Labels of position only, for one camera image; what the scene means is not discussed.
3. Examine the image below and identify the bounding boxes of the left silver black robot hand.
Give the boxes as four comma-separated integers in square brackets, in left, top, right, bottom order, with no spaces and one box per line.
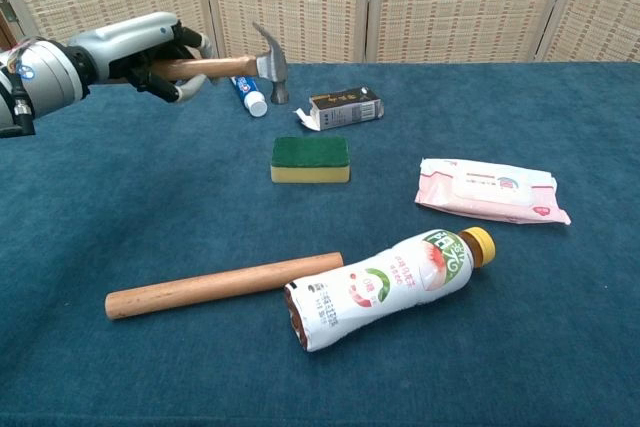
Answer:
[66,11,220,105]

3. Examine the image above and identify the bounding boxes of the wooden handle claw hammer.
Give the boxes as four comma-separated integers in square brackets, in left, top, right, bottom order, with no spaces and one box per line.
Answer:
[149,21,291,106]

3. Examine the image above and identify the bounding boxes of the green yellow scouring sponge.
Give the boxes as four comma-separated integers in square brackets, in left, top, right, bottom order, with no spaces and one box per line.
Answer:
[269,135,353,185]

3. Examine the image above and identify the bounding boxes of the brown wooden door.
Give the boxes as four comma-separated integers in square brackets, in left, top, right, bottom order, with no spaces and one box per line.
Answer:
[0,0,17,51]

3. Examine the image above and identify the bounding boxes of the blue white toothpaste tube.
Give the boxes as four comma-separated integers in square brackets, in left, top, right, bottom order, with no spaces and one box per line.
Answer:
[229,75,270,120]

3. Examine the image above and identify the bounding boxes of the blue carpet table cover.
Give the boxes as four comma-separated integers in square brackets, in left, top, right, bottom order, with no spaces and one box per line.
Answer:
[0,61,640,427]

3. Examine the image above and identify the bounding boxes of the black white carton box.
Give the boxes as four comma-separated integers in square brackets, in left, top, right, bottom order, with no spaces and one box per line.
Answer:
[292,86,386,133]

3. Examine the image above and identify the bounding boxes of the wooden cylinder rod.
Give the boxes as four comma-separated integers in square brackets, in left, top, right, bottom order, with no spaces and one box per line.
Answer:
[104,251,346,321]

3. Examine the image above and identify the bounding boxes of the white labelled yellow cap bottle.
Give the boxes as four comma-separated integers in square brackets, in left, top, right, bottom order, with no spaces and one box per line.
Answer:
[283,226,497,354]

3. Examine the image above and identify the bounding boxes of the pink white wet wipes pack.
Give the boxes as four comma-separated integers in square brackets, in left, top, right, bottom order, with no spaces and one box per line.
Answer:
[413,156,573,227]

